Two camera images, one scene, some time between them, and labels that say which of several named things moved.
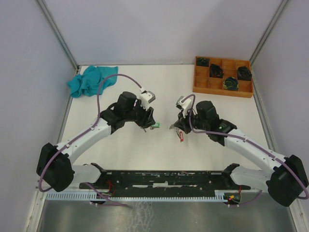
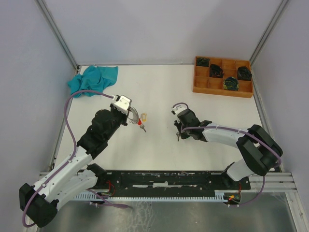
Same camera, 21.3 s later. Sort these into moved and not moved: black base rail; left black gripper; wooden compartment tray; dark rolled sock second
Moved: left black gripper
Not moved: black base rail; wooden compartment tray; dark rolled sock second
